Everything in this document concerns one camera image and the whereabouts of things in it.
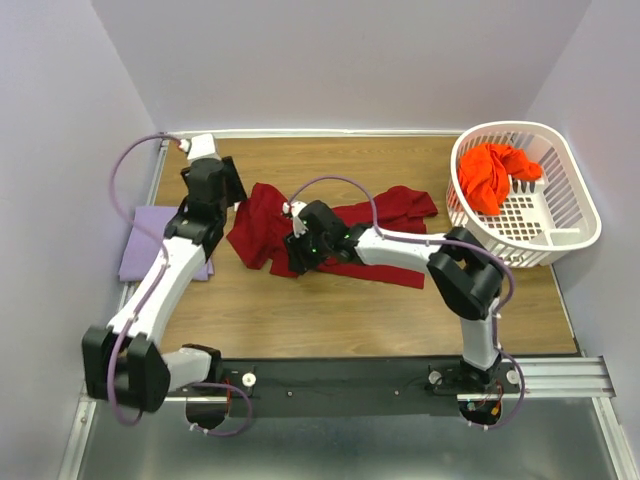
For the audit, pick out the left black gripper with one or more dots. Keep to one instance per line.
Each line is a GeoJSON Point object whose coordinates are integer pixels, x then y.
{"type": "Point", "coordinates": [237, 191]}

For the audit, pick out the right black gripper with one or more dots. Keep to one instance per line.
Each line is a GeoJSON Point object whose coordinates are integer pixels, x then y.
{"type": "Point", "coordinates": [297, 259]}

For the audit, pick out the dark red t shirt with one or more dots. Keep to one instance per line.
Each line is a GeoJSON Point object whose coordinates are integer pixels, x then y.
{"type": "Point", "coordinates": [260, 228]}

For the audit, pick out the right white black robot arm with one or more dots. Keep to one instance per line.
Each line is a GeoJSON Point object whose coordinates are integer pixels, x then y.
{"type": "Point", "coordinates": [468, 279]}

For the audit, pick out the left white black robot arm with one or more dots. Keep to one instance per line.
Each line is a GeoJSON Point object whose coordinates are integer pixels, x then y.
{"type": "Point", "coordinates": [122, 362]}

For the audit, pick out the folded purple t shirt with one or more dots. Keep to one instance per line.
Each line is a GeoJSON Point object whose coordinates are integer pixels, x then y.
{"type": "Point", "coordinates": [141, 251]}

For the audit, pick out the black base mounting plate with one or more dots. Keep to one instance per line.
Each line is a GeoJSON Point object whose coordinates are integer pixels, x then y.
{"type": "Point", "coordinates": [366, 386]}

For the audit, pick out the orange t shirt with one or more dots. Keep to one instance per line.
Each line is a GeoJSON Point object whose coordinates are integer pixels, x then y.
{"type": "Point", "coordinates": [484, 172]}

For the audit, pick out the white plastic laundry basket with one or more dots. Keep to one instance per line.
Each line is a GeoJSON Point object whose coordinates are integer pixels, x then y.
{"type": "Point", "coordinates": [540, 221]}

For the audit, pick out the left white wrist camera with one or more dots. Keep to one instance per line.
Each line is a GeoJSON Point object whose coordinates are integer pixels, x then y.
{"type": "Point", "coordinates": [199, 147]}

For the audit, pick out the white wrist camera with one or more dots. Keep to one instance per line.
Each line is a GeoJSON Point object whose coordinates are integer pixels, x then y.
{"type": "Point", "coordinates": [293, 212]}
{"type": "Point", "coordinates": [199, 147]}

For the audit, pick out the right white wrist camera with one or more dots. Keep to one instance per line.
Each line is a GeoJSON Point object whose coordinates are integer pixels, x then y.
{"type": "Point", "coordinates": [293, 212]}

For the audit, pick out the aluminium frame rail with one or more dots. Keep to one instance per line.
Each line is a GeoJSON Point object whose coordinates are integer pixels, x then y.
{"type": "Point", "coordinates": [210, 404]}

